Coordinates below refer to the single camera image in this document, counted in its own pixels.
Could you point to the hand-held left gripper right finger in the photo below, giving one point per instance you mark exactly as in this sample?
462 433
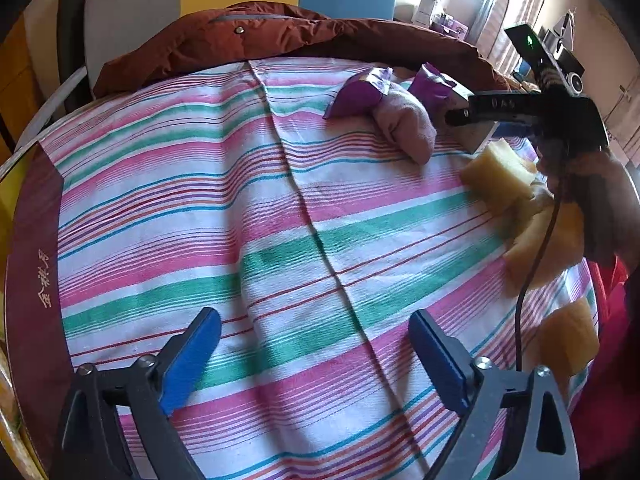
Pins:
440 360

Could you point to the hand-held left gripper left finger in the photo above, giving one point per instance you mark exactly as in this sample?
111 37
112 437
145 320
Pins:
192 355

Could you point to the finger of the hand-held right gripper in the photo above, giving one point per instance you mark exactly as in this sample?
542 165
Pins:
495 106
517 129

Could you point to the yellow sponge piece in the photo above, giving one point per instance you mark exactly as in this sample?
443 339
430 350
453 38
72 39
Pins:
545 250
500 175
570 335

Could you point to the person's right hand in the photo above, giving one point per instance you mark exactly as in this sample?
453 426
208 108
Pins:
595 185

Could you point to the purple packet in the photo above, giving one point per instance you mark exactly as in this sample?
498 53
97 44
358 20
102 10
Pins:
357 95
430 85

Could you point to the pink sock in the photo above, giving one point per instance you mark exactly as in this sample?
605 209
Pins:
407 125

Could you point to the purple box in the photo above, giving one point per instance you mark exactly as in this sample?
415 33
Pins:
452 26

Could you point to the pale patterned curtain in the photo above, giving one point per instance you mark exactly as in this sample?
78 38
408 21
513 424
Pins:
510 0

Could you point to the white box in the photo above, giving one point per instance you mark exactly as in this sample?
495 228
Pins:
426 5

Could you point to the striped cloth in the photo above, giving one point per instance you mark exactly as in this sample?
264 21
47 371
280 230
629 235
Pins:
250 210

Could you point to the red fleece garment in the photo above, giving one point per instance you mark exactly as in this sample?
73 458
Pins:
615 360

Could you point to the brown down jacket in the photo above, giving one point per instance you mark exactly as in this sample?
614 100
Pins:
280 35

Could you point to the wooden wardrobe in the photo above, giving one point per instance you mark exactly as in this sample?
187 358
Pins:
15 90

